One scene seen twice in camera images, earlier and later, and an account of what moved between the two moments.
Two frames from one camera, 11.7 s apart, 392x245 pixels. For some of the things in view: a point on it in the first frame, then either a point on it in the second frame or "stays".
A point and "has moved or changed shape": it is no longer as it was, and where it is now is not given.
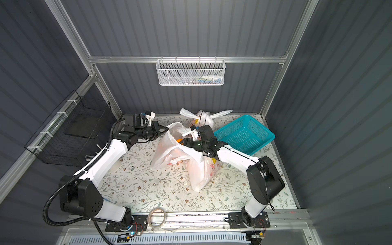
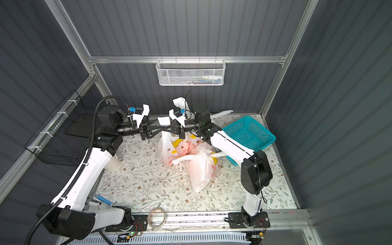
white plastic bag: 170,151 has moved or changed shape
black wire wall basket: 74,132 stays
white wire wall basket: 191,72 stays
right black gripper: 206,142 -> 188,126
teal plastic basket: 247,134 stays
